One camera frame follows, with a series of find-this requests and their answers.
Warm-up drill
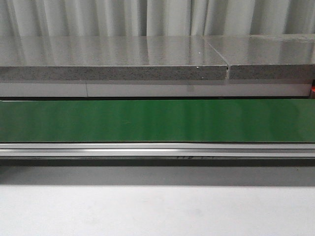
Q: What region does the grey speckled stone counter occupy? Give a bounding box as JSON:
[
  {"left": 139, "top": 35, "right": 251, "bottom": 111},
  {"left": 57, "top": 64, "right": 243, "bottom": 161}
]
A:
[{"left": 0, "top": 34, "right": 315, "bottom": 98}]

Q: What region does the aluminium conveyor side rail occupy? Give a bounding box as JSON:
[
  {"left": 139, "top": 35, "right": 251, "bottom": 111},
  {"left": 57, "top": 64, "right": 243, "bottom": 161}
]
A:
[{"left": 0, "top": 143, "right": 315, "bottom": 160}]

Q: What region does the green conveyor belt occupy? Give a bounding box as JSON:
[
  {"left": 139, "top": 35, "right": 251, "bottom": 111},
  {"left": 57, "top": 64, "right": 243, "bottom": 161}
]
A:
[{"left": 0, "top": 99, "right": 315, "bottom": 143}]

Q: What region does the white pleated curtain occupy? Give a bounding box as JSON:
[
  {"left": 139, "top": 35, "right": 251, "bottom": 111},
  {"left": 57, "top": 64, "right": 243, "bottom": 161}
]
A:
[{"left": 0, "top": 0, "right": 315, "bottom": 36}]

